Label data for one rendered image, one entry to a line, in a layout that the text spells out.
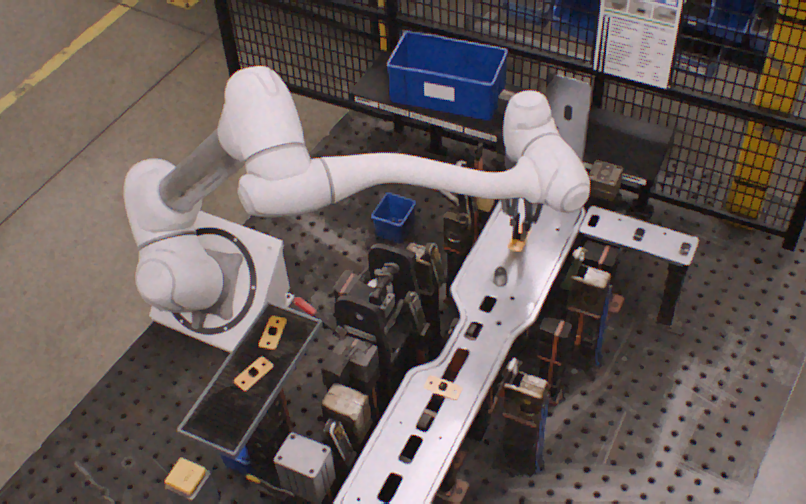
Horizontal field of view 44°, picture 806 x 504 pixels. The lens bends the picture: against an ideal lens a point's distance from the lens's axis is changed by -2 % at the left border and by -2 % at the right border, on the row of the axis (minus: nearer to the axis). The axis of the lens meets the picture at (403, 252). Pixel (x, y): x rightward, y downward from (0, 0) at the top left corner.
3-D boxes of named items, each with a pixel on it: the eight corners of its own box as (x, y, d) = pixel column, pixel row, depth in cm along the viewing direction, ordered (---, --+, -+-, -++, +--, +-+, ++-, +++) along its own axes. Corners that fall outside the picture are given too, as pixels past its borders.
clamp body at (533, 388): (535, 485, 247) (545, 408, 221) (489, 467, 250) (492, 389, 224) (549, 454, 252) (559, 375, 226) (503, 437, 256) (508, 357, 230)
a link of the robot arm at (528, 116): (494, 141, 235) (519, 179, 227) (496, 89, 223) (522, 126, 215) (536, 129, 237) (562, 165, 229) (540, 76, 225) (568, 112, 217)
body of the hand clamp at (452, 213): (465, 310, 282) (466, 224, 256) (443, 302, 284) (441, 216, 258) (474, 295, 286) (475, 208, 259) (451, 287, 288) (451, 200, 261)
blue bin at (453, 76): (491, 121, 284) (492, 85, 274) (388, 101, 291) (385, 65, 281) (507, 85, 294) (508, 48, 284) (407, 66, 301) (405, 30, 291)
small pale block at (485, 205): (486, 289, 287) (489, 198, 259) (474, 285, 288) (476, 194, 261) (491, 280, 289) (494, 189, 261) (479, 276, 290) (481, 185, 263)
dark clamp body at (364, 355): (381, 464, 252) (371, 377, 224) (334, 445, 256) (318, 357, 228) (400, 430, 259) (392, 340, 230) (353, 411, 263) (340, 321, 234)
